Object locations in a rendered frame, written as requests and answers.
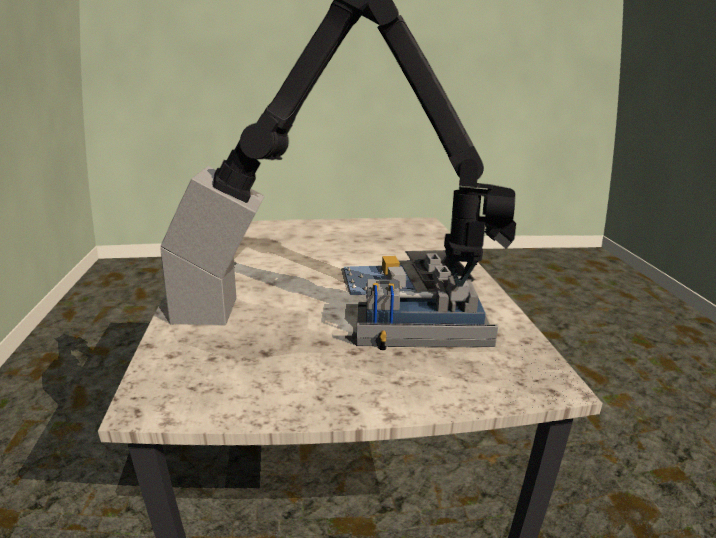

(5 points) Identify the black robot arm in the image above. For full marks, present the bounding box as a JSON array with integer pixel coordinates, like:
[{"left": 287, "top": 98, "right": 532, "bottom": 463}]
[{"left": 213, "top": 0, "right": 516, "bottom": 249}]

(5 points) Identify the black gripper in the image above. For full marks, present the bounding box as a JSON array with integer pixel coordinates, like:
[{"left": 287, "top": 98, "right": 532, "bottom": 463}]
[{"left": 444, "top": 215, "right": 483, "bottom": 286}]

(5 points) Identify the yellow brass block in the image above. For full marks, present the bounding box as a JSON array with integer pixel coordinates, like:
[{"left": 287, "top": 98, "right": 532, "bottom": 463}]
[{"left": 382, "top": 256, "right": 400, "bottom": 275}]

